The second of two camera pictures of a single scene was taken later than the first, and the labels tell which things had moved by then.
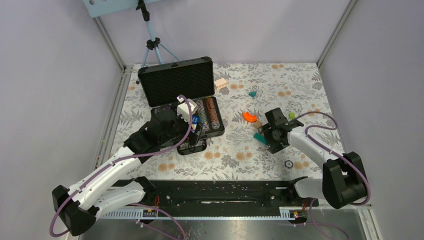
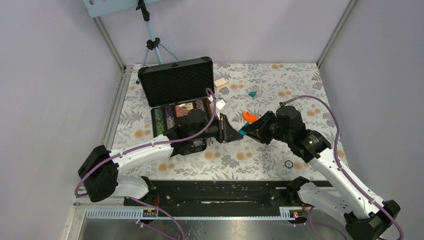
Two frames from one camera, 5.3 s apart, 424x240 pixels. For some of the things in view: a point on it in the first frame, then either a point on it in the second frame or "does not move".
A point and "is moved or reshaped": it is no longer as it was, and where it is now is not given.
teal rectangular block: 260,138 is moved or reshaped
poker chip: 288,164 does not move
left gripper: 194,136 to 226,133
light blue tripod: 155,41 does not move
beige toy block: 220,83 does not move
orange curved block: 249,117 does not move
